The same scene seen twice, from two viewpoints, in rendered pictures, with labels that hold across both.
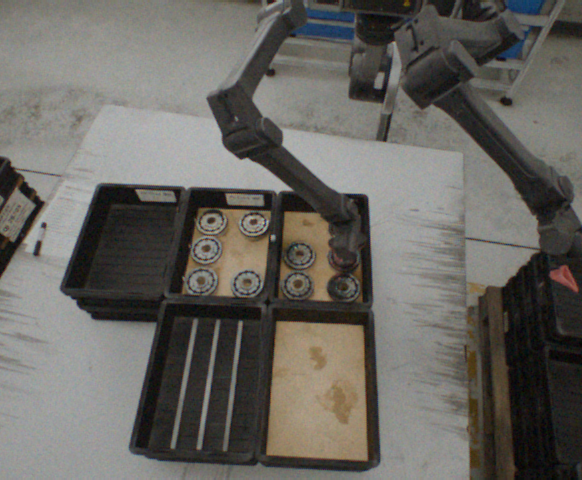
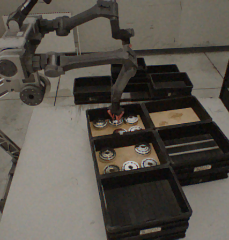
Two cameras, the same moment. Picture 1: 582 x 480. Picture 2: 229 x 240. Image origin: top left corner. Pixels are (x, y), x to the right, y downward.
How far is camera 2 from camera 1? 1.60 m
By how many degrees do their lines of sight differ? 63
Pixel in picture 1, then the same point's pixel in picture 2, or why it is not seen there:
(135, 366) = (197, 203)
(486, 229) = not seen: hidden behind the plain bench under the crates
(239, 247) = (122, 159)
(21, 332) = not seen: outside the picture
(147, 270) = (151, 195)
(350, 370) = (163, 114)
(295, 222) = not seen: hidden behind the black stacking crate
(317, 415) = (184, 120)
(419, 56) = (112, 9)
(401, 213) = (74, 122)
